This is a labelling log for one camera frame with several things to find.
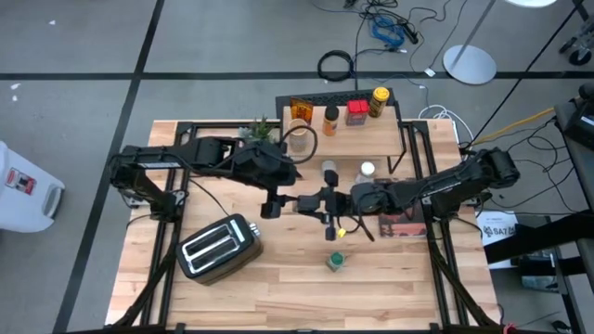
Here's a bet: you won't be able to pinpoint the green-lid glass spice jar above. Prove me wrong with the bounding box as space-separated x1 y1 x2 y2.
325 251 347 274

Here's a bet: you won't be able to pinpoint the white printed sign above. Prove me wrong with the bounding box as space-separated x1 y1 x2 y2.
474 210 520 271

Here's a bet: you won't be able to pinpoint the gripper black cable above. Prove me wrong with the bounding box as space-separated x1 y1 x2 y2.
281 123 320 165
345 215 376 243

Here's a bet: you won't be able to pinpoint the yellow cable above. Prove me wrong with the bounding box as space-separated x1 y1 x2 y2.
470 106 557 146

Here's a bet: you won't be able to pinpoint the red spice tin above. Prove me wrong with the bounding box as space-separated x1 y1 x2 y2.
344 98 370 127

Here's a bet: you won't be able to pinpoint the black aluminium table frame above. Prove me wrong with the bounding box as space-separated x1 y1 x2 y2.
110 119 500 334

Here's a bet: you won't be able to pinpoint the black side workstation frame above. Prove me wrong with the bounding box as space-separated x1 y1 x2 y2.
482 138 594 334

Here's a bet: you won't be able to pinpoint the white lamp head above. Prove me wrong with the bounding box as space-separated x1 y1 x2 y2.
503 0 558 8

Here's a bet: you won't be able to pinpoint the black two-slot toaster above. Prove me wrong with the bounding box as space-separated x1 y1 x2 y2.
174 212 265 287

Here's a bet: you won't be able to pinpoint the beige paper cup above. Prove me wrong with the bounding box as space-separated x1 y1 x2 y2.
287 118 311 155

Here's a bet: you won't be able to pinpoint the potted succulent plant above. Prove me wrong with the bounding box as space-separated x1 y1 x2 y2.
238 115 282 143

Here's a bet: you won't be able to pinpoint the black coiled cable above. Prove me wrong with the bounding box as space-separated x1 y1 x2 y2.
316 49 357 84

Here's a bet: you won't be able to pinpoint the yellow-lid spice jar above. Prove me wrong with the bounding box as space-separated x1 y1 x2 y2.
368 85 392 119

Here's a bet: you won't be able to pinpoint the cart caster wheel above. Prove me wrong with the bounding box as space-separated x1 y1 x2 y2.
558 16 594 67

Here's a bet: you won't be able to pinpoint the white-lid spice jar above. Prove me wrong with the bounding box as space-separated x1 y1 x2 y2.
355 161 377 185

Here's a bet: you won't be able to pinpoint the white plastic container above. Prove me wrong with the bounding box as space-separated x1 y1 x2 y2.
0 140 66 234

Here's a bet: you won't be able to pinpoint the black power cord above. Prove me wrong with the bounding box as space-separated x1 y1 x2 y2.
187 177 232 218

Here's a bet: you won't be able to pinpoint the orange seasoning packet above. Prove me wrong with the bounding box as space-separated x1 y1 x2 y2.
289 96 316 125

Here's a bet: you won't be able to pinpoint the black perforated panel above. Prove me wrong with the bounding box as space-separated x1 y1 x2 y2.
274 86 395 112

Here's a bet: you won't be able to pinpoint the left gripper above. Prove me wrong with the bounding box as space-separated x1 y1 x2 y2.
252 142 304 221

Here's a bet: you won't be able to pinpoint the grey round stand base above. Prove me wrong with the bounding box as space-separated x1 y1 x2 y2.
442 0 498 86

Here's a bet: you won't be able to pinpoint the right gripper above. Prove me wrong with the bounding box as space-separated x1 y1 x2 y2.
299 169 361 242

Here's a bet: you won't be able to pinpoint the blue coiled cable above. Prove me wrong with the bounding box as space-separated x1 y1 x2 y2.
369 15 407 48

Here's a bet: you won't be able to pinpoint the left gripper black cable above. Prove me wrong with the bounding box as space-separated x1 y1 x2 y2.
281 123 320 165

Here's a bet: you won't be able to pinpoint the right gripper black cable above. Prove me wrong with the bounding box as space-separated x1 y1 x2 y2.
345 215 376 243

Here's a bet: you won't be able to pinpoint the white cable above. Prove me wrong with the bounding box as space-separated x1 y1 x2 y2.
417 104 475 149

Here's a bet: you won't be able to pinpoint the black-lid orange spice bottle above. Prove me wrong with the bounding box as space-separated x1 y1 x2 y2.
322 104 341 137

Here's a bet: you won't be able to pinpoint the black desk equipment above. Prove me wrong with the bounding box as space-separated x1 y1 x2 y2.
554 82 594 152

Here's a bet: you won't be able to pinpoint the wooden shelf black legs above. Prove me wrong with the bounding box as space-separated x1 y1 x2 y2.
281 104 409 176

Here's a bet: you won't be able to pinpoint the black power adapter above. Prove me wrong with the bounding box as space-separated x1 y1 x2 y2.
399 20 420 46

